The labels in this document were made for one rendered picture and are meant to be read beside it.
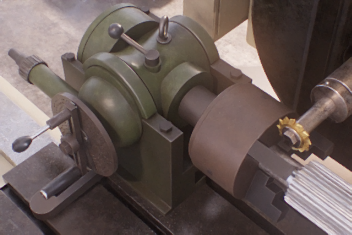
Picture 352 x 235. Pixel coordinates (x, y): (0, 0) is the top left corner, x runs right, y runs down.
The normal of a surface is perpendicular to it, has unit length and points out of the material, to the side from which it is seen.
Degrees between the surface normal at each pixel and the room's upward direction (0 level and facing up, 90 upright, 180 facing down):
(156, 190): 90
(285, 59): 90
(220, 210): 0
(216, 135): 47
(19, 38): 0
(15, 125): 0
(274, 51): 90
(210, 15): 90
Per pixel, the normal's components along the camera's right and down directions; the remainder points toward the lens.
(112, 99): -0.04, -0.24
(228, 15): 0.71, 0.53
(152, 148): -0.71, 0.53
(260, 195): -0.64, 0.20
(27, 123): 0.00, -0.66
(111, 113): -0.07, 0.22
